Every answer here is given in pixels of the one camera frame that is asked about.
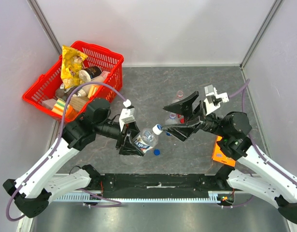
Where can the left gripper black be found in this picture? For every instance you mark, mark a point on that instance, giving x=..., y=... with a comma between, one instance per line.
x=132, y=149

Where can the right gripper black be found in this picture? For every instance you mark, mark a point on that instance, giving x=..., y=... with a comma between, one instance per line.
x=201, y=117

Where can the blue label pepsi bottle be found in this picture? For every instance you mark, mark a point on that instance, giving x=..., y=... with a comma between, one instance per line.
x=171, y=118

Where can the small clear water bottle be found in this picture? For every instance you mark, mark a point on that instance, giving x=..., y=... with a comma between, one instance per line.
x=148, y=138

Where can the red label clear bottle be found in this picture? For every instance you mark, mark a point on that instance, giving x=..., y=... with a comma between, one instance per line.
x=178, y=97

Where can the blue bottle cap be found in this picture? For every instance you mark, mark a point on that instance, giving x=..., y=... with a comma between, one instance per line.
x=157, y=152

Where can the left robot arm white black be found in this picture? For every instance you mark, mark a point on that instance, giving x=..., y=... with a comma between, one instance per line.
x=33, y=191

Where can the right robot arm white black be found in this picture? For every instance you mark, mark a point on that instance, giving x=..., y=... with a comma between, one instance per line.
x=274, y=185

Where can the beige sauce bottle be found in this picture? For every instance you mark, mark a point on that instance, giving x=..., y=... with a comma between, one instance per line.
x=85, y=91

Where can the orange snack box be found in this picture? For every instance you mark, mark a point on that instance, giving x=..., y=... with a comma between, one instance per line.
x=219, y=156

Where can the yellow wafer pack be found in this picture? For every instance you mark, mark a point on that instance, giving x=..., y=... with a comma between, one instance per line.
x=92, y=91

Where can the wooden block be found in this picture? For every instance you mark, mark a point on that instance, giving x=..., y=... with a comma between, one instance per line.
x=77, y=103

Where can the orange packet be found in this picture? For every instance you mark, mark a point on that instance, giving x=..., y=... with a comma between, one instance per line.
x=71, y=114

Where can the brown cup with lid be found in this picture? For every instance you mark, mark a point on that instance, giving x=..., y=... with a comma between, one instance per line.
x=87, y=74

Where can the striped yellow green sponge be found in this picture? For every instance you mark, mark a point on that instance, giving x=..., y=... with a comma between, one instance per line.
x=59, y=107

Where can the red plastic basket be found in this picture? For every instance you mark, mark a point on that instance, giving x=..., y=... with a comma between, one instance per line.
x=47, y=84

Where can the yellow chips bag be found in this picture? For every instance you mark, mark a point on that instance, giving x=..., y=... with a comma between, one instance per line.
x=72, y=63

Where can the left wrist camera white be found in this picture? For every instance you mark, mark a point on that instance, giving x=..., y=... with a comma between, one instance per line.
x=127, y=114

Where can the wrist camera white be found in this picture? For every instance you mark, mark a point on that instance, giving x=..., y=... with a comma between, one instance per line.
x=213, y=99
x=127, y=114

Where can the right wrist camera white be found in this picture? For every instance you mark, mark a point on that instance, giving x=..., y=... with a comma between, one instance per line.
x=213, y=99

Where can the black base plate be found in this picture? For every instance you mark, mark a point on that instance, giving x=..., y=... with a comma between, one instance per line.
x=111, y=182

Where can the white cable duct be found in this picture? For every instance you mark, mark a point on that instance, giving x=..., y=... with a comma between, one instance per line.
x=76, y=197

